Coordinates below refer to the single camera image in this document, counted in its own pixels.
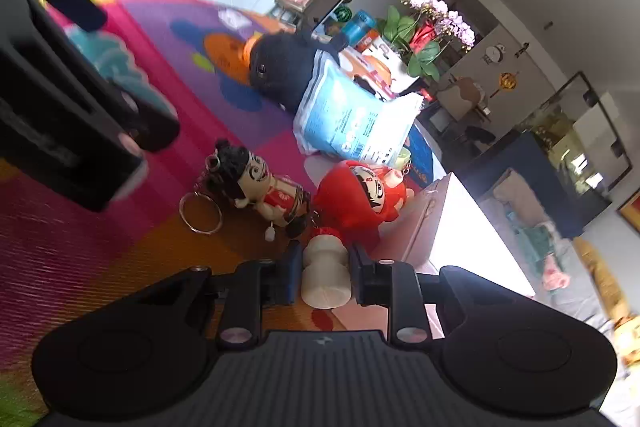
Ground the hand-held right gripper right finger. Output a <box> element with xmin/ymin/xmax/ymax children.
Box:
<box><xmin>349</xmin><ymin>243</ymin><xmax>497</xmax><ymax>351</ymax></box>

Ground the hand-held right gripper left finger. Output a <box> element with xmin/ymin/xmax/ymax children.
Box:
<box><xmin>136</xmin><ymin>241</ymin><xmax>304</xmax><ymax>351</ymax></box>

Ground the cream bottle-shaped toy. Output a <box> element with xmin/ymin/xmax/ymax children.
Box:
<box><xmin>301</xmin><ymin>227</ymin><xmax>354</xmax><ymax>309</ymax></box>

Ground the red hooded plush doll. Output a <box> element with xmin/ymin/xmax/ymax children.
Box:
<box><xmin>312</xmin><ymin>159</ymin><xmax>416</xmax><ymax>243</ymax></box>

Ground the cardboard box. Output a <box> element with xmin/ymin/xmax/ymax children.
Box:
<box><xmin>377</xmin><ymin>172</ymin><xmax>537</xmax><ymax>299</ymax></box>

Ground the colourful play mat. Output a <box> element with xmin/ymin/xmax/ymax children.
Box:
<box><xmin>0</xmin><ymin>0</ymin><xmax>446</xmax><ymax>418</ymax></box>

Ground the teal cloth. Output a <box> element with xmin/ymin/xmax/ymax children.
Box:
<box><xmin>67</xmin><ymin>26</ymin><xmax>173</xmax><ymax>120</ymax></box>

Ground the blue and white packet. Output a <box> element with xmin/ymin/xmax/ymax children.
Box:
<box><xmin>292</xmin><ymin>53</ymin><xmax>425</xmax><ymax>160</ymax></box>

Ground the green cloth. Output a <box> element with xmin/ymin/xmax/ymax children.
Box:
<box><xmin>512</xmin><ymin>224</ymin><xmax>553</xmax><ymax>275</ymax></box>

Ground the dark blue cabinet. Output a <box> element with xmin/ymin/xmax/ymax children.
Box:
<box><xmin>450</xmin><ymin>127</ymin><xmax>613</xmax><ymax>240</ymax></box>

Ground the pink soft toy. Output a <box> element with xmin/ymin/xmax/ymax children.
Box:
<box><xmin>541</xmin><ymin>253</ymin><xmax>572</xmax><ymax>292</ymax></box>

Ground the orange toy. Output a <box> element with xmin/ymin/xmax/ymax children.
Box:
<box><xmin>345</xmin><ymin>49</ymin><xmax>396</xmax><ymax>95</ymax></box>

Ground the grey sofa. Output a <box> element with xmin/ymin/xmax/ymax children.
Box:
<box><xmin>477</xmin><ymin>167</ymin><xmax>640</xmax><ymax>378</ymax></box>

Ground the blue bottle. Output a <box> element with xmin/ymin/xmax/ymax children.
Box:
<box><xmin>330</xmin><ymin>11</ymin><xmax>378</xmax><ymax>52</ymax></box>

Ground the yellow cushion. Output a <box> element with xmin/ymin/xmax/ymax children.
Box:
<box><xmin>572</xmin><ymin>236</ymin><xmax>632</xmax><ymax>325</ymax></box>

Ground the glass aquarium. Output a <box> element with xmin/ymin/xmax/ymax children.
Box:
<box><xmin>517</xmin><ymin>71</ymin><xmax>632</xmax><ymax>210</ymax></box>

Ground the potted purple orchid plant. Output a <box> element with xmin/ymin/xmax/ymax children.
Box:
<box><xmin>372</xmin><ymin>0</ymin><xmax>477</xmax><ymax>82</ymax></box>

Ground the cartoon figurine keychain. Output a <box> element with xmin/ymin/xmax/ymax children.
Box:
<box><xmin>179</xmin><ymin>138</ymin><xmax>313</xmax><ymax>244</ymax></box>

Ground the orange wall ornament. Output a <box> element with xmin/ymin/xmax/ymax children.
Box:
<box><xmin>495</xmin><ymin>72</ymin><xmax>521</xmax><ymax>100</ymax></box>

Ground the framed wall picture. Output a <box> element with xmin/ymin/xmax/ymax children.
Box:
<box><xmin>616</xmin><ymin>189</ymin><xmax>640</xmax><ymax>229</ymax></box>

